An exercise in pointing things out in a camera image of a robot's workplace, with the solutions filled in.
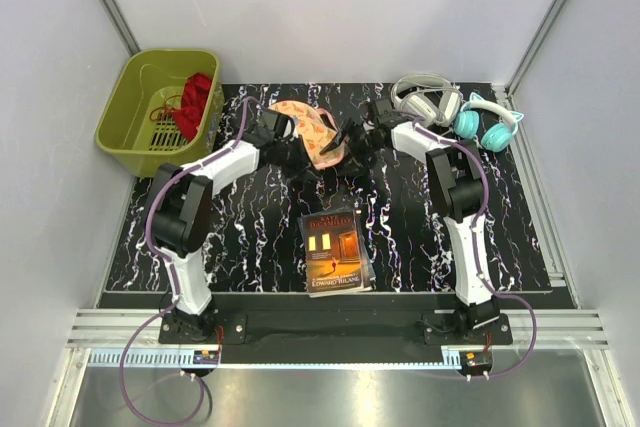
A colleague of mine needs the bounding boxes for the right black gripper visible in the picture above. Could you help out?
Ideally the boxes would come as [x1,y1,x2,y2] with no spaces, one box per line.
[322,119,385,178]

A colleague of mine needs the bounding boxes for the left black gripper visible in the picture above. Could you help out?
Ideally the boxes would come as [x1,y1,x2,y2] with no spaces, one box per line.
[273,134,321,181]

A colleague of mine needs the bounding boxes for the pink patterned mesh laundry bag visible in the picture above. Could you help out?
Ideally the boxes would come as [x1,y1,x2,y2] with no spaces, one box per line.
[269,100,345,170]

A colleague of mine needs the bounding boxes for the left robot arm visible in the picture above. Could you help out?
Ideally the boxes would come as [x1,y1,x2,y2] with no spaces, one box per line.
[145,109,306,343]

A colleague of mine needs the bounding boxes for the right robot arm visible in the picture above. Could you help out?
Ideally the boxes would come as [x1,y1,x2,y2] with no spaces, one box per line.
[316,99,500,344]

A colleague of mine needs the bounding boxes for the red bra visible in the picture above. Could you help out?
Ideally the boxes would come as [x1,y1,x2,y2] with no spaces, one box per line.
[149,73,212,142]

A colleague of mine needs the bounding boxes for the white grey headphones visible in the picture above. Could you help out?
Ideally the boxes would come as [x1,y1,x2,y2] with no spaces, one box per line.
[390,73,463,132]

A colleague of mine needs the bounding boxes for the orange paperback book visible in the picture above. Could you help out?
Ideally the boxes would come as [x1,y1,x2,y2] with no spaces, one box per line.
[299,208,375,298]

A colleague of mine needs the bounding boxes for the olive green plastic basket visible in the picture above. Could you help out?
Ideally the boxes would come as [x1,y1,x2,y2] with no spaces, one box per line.
[95,49,224,178]

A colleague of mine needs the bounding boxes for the teal cat-ear headphones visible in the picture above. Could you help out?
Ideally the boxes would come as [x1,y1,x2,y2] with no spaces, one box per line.
[453,92,524,153]

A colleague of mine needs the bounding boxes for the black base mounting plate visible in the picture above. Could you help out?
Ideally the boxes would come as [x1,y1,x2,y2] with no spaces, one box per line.
[159,292,513,364]

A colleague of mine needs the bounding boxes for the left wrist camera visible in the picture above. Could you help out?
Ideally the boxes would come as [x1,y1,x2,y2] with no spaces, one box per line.
[259,109,296,141]

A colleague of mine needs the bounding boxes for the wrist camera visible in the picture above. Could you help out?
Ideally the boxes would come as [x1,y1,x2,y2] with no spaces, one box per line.
[367,98,405,129]
[259,109,296,141]

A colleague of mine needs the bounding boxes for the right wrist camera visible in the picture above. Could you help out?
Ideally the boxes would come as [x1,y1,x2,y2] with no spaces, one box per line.
[367,98,405,129]

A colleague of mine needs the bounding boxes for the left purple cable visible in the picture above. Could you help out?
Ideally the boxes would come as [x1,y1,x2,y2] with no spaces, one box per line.
[119,96,261,423]

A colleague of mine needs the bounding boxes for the aluminium frame rail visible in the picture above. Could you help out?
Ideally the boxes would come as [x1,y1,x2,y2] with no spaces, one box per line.
[65,309,632,426]

